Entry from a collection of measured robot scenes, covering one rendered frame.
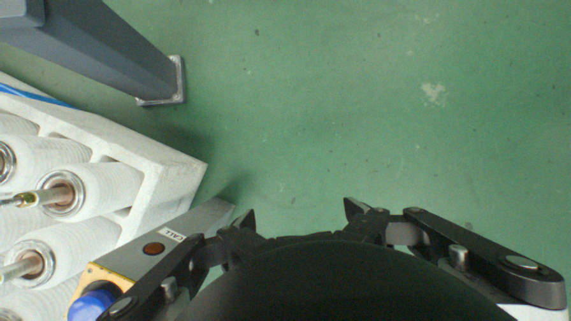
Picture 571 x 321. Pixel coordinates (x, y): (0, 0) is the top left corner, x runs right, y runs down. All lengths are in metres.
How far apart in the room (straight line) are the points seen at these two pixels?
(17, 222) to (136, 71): 0.34
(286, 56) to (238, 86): 0.18
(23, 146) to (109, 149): 0.09
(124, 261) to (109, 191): 0.14
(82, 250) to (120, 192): 0.11
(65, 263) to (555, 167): 1.22
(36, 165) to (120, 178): 0.11
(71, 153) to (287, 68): 0.53
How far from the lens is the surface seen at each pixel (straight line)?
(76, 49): 0.47
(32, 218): 0.54
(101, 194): 0.39
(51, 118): 0.57
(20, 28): 0.46
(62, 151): 0.50
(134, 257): 0.31
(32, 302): 0.53
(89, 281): 0.31
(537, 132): 0.92
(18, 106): 0.63
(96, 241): 0.47
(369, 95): 0.58
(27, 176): 0.48
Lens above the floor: 0.48
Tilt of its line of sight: 89 degrees down
